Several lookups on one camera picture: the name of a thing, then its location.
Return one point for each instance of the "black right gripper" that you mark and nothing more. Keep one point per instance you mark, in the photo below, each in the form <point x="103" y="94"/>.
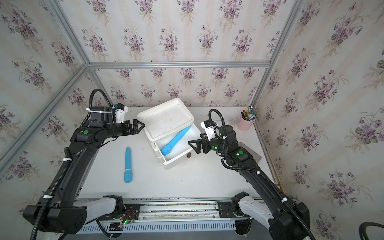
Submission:
<point x="205" y="142"/>

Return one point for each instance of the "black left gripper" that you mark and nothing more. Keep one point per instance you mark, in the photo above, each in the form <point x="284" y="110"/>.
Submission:
<point x="134" y="130"/>

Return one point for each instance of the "white top drawer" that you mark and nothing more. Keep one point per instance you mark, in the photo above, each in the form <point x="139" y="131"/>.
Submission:
<point x="179" y="151"/>

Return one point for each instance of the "blue toy microphone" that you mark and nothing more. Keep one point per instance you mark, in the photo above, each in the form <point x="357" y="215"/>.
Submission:
<point x="169" y="146"/>
<point x="128" y="173"/>

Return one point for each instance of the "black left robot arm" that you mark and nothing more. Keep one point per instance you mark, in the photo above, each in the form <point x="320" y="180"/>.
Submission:
<point x="95" y="131"/>

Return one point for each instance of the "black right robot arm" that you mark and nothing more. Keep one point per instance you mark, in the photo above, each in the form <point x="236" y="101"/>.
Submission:
<point x="235" y="158"/>

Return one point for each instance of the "white plastic drawer cabinet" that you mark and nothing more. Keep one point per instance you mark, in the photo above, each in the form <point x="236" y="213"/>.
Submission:
<point x="165" y="119"/>

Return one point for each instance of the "pink metal pen bucket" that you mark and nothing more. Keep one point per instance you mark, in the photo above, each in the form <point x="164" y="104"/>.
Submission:
<point x="244" y="125"/>

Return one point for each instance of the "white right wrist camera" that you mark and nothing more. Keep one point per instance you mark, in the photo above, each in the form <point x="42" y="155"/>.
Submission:
<point x="210" y="129"/>

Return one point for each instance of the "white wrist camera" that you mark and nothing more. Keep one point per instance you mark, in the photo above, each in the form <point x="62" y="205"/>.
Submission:
<point x="210" y="129"/>
<point x="118" y="112"/>

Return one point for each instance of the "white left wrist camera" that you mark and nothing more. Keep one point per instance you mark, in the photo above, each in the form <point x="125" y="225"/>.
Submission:
<point x="118" y="112"/>

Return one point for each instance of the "aluminium mounting rail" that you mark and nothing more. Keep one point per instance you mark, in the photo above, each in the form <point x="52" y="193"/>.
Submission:
<point x="177" y="210"/>

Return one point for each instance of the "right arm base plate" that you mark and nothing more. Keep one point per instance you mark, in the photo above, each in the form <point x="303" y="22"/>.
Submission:
<point x="225" y="210"/>

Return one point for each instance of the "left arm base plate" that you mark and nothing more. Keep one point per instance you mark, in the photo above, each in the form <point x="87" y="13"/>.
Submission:
<point x="129" y="215"/>

